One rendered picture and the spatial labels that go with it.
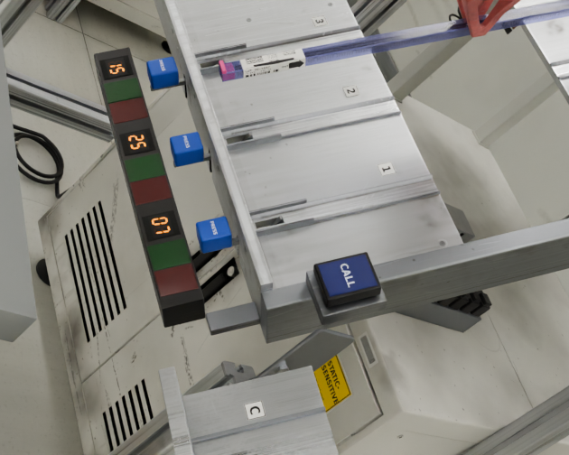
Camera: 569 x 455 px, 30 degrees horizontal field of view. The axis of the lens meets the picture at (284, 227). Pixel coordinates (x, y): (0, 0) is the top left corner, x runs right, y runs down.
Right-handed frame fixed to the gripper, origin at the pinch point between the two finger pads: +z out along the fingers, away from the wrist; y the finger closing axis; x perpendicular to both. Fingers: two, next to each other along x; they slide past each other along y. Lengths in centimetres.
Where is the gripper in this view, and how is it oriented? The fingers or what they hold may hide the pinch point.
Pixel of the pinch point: (476, 23)
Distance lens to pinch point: 106.1
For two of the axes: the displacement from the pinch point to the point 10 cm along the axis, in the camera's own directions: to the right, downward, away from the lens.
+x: -9.6, 2.0, -1.9
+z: -0.3, 6.0, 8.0
